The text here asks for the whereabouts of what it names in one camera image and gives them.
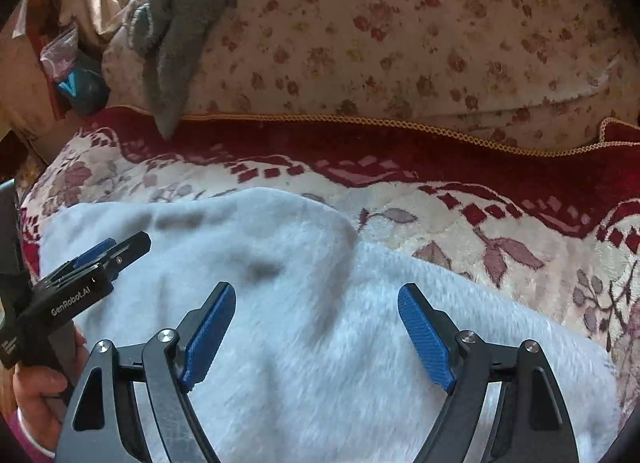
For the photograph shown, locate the dark teal bag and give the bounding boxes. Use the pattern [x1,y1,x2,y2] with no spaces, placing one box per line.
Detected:
[55,53,111,116]

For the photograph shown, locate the beige floral quilt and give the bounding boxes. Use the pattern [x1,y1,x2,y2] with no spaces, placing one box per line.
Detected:
[98,0,640,151]

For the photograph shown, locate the grey-green towel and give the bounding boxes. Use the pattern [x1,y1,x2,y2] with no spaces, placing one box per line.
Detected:
[129,0,235,140]

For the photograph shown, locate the person's left hand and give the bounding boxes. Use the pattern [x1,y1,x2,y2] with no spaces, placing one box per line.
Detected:
[10,324,89,453]

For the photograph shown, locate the light grey sweatpants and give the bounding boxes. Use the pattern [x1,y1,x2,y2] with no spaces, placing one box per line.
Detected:
[39,188,620,462]

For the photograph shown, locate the red floral plush blanket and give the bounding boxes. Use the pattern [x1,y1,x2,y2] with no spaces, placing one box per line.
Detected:
[20,108,639,414]

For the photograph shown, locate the beige curtain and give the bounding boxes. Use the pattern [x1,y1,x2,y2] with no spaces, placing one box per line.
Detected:
[1,0,128,137]

